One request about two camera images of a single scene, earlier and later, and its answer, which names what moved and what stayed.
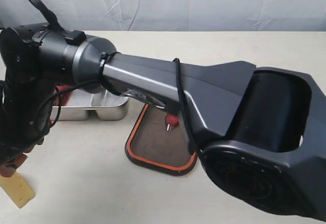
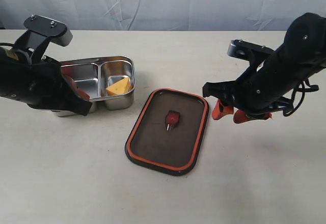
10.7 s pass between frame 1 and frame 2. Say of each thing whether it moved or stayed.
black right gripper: moved
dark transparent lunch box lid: stayed
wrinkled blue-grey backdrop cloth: stayed
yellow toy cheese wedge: moved
